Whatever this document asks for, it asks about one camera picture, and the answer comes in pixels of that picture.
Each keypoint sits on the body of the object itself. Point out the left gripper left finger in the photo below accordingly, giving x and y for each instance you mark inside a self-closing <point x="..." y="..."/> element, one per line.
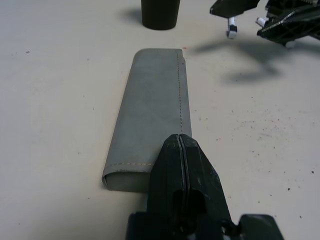
<point x="167" y="170"/>

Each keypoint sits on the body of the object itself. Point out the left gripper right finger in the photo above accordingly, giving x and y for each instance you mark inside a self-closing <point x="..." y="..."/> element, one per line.
<point x="205" y="180"/>

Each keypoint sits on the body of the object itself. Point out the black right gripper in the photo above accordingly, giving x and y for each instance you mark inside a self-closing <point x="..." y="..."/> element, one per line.
<point x="292" y="5"/>

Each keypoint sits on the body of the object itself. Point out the grey glasses case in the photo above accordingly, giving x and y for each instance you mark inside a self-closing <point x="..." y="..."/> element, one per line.
<point x="150" y="105"/>

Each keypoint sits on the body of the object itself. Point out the black plastic cup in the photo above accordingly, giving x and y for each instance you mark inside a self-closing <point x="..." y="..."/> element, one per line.
<point x="160" y="15"/>

